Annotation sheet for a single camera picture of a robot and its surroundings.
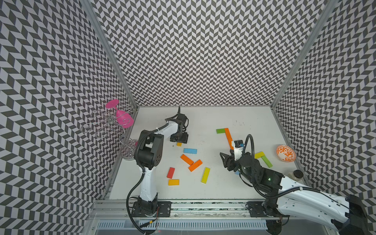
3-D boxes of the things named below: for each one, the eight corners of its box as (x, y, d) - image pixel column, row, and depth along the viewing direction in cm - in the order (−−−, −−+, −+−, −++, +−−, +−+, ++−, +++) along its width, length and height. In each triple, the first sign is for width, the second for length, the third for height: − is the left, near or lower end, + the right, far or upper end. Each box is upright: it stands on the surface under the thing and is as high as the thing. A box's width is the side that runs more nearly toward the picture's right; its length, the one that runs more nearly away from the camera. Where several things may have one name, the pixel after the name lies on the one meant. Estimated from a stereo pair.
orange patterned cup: (278, 163, 91) (282, 160, 87) (273, 149, 97) (276, 145, 93) (294, 163, 91) (298, 160, 87) (287, 149, 97) (291, 145, 93)
